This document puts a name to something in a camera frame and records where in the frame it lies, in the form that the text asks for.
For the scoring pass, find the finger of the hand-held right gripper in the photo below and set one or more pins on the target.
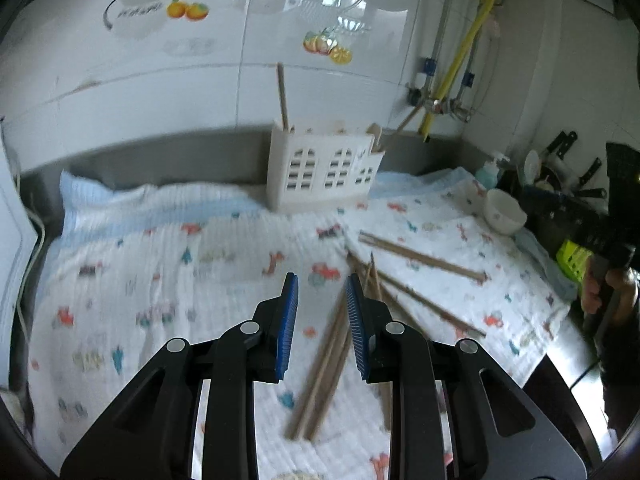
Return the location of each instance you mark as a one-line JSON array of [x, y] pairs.
[[560, 206]]

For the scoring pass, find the person's right hand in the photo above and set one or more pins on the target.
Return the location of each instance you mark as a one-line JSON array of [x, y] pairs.
[[590, 290]]

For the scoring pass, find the white plastic chopstick holder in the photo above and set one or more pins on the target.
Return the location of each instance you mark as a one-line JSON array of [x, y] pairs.
[[310, 180]]

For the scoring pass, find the metal water valve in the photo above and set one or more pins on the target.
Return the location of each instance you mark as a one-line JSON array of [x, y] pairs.
[[440, 105]]

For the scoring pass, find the grey metal pipe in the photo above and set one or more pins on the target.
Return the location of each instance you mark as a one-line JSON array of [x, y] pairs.
[[442, 20]]

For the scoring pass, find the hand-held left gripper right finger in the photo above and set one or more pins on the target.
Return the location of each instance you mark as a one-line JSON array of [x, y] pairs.
[[356, 330]]

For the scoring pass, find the blue soap pump bottle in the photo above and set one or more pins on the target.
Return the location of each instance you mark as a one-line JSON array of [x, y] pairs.
[[487, 175]]

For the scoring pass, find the yellow gas pipe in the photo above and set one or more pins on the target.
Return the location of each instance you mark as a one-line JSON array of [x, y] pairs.
[[467, 40]]

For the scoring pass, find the printed white blanket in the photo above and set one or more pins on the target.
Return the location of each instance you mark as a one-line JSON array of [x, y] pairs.
[[150, 260]]

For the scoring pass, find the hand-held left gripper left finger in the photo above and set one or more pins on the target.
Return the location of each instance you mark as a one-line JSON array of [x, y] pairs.
[[289, 325]]

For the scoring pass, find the green plastic basket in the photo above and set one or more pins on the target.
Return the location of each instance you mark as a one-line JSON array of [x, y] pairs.
[[572, 260]]

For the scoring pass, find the white dish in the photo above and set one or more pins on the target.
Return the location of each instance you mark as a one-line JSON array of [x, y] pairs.
[[532, 167]]

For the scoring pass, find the white ceramic bowl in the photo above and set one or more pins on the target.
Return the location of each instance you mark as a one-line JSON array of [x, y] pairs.
[[502, 212]]

